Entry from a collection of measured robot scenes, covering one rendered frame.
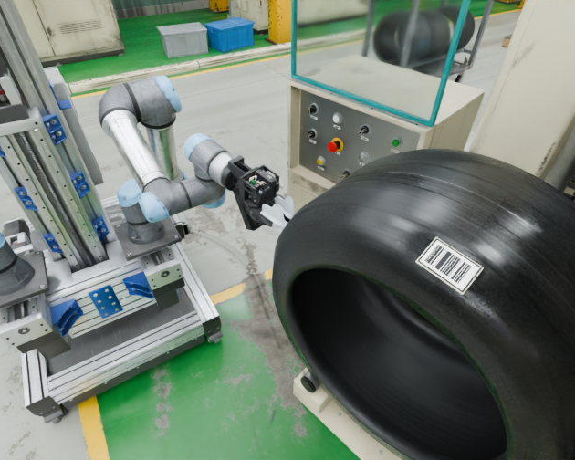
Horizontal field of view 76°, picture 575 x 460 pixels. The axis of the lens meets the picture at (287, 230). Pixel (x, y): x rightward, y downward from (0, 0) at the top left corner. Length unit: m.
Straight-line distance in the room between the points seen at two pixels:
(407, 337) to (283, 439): 0.99
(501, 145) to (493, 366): 0.41
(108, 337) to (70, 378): 0.22
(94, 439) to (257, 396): 0.73
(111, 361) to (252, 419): 0.68
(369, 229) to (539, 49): 0.39
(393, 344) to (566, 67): 0.68
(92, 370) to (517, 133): 1.76
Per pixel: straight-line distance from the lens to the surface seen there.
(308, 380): 0.93
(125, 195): 1.48
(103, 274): 1.68
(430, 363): 1.01
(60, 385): 1.95
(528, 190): 0.60
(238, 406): 1.91
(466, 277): 0.45
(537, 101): 0.73
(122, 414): 2.03
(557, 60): 0.72
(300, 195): 1.59
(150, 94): 1.22
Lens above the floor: 1.76
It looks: 43 degrees down
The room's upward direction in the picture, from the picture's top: straight up
